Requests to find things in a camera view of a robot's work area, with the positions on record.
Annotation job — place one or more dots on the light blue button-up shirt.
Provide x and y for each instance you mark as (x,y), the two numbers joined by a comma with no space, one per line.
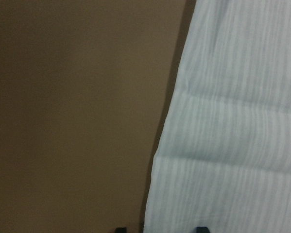
(224,156)

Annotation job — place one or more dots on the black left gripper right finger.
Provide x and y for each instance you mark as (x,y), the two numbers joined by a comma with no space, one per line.
(202,229)

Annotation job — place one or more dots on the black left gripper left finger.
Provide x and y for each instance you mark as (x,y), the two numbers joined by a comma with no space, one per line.
(121,230)

